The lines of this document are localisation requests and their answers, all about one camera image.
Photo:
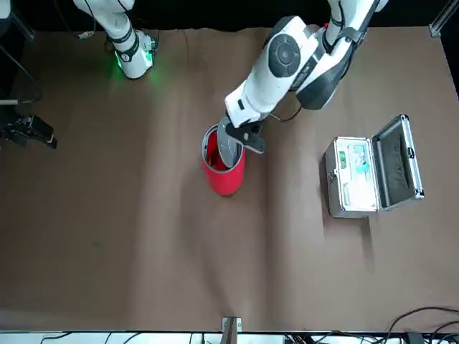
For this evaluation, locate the teal packet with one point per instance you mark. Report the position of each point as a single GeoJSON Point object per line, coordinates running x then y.
{"type": "Point", "coordinates": [360, 163]}

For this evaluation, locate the red push-button trash can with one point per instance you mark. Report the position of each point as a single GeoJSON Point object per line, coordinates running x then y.
{"type": "Point", "coordinates": [224, 179]}

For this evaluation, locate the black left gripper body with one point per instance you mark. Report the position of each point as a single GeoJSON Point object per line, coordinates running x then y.
{"type": "Point", "coordinates": [247, 129]}

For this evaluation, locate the aluminium frame post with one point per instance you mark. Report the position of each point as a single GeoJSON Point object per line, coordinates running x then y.
{"type": "Point", "coordinates": [231, 331]}
{"type": "Point", "coordinates": [439, 23]}

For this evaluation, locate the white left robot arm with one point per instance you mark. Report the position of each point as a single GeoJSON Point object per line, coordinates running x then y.
{"type": "Point", "coordinates": [272, 82]}

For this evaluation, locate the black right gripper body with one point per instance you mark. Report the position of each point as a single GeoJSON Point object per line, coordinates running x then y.
{"type": "Point", "coordinates": [10, 130]}

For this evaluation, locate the silver aluminium case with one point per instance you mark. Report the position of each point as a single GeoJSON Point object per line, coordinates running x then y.
{"type": "Point", "coordinates": [394, 165]}

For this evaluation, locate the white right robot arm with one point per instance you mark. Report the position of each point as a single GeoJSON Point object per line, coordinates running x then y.
{"type": "Point", "coordinates": [132, 53]}

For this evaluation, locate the green packet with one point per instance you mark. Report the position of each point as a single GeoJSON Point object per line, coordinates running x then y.
{"type": "Point", "coordinates": [343, 157]}

